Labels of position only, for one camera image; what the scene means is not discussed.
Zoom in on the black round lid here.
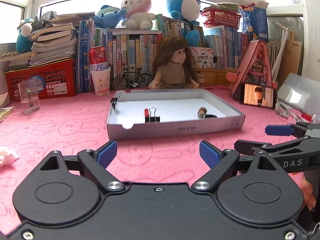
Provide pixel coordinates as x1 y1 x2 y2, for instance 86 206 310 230
204 114 217 118

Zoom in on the brown haired doll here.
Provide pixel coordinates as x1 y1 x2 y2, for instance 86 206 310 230
149 35 200 89

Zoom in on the small red basket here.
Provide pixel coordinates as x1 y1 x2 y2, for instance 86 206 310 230
201 8 241 29

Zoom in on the brown hazelnut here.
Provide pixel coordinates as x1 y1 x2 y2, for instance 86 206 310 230
197 107 207 118

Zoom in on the white charging cable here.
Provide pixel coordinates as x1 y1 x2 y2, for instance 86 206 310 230
274 101 288 118

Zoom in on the pink triangular phone stand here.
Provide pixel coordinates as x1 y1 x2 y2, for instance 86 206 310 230
226 40 277 100

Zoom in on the pink white rabbit plush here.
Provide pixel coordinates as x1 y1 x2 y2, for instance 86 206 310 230
121 0 156 30

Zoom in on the row of upright books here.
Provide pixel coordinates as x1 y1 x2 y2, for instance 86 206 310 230
76 15 281 93

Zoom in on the blue penguin plush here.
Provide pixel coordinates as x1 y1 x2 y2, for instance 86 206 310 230
16 18 34 54

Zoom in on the red plastic basket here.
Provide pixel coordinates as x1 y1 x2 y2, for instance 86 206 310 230
4 59 76 101

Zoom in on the white cardboard tray box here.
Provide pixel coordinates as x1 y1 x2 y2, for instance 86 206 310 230
107 89 245 140

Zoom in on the pink rabbit towel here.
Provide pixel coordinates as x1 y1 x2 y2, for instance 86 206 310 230
1 87 292 233

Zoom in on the white pipe frame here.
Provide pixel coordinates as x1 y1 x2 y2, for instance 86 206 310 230
271 21 294 81

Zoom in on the stack of books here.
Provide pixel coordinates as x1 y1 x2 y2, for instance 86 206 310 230
27 11 94 67

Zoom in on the large black binder clip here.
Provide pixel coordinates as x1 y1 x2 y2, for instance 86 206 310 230
145 107 160 124

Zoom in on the colourful stationery box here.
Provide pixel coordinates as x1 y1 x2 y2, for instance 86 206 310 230
191 47 215 69

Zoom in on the clear acrylic cup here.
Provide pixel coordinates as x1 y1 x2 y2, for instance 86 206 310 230
18 79 40 114

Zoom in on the blue whale plush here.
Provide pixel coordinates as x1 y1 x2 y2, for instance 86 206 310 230
92 5 127 29

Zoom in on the red cap piece long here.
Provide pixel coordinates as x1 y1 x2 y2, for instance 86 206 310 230
144 108 150 117

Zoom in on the clear plastic folder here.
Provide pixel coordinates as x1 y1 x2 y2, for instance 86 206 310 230
278 73 320 116

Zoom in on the smartphone playing video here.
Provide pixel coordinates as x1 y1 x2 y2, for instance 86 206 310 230
239 83 276 108

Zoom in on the miniature black bicycle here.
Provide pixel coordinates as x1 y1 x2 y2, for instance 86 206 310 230
112 66 153 90

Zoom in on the crumpled white tissue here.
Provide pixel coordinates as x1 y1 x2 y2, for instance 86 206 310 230
0 146 19 166

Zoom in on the blue cardboard box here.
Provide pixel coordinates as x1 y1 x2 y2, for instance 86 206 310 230
239 1 268 42

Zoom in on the person's right hand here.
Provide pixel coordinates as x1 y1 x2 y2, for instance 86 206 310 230
300 175 317 211

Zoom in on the white paper cat cup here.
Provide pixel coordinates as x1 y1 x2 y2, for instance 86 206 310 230
91 67 111 96

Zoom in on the blue white plush toy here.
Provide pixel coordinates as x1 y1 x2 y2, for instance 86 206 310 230
163 0 202 47

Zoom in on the small binder clip on tray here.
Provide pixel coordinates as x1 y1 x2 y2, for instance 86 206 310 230
110 93 122 109

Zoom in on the red beer can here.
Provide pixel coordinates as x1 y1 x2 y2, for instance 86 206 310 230
89 46 108 72

